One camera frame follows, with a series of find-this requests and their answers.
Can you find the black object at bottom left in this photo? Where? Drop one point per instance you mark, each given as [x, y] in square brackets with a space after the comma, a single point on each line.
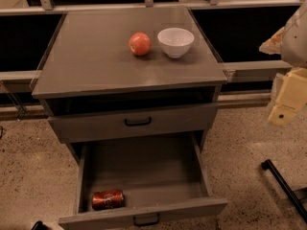
[39, 226]

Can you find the metal railing frame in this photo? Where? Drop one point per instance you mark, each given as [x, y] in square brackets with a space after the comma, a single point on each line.
[15, 81]

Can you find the white ceramic bowl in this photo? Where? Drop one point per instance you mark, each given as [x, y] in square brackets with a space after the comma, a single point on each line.
[175, 42]

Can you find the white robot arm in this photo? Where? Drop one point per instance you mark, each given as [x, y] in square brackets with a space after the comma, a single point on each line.
[290, 42]

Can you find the black drawer handle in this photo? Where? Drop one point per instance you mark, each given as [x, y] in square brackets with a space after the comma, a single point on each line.
[143, 221]
[137, 123]

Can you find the black middle drawer handle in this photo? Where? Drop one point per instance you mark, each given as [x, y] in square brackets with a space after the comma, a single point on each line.
[143, 221]

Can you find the open grey middle drawer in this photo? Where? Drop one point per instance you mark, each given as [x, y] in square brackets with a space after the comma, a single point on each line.
[157, 174]

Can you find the red apple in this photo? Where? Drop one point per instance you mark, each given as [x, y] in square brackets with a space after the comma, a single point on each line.
[140, 44]

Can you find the grey drawer cabinet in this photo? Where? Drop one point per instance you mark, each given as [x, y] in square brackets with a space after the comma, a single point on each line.
[90, 68]

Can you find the black top drawer handle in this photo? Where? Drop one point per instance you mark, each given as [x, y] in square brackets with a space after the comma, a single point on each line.
[137, 123]

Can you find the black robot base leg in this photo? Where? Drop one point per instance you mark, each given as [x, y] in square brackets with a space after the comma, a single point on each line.
[297, 197]

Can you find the closed grey top drawer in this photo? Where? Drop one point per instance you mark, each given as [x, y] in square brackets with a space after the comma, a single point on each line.
[110, 125]

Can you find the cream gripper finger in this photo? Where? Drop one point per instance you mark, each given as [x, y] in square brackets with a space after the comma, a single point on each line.
[289, 96]
[273, 44]

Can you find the red coke can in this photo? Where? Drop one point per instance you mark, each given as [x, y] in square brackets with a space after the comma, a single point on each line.
[107, 200]

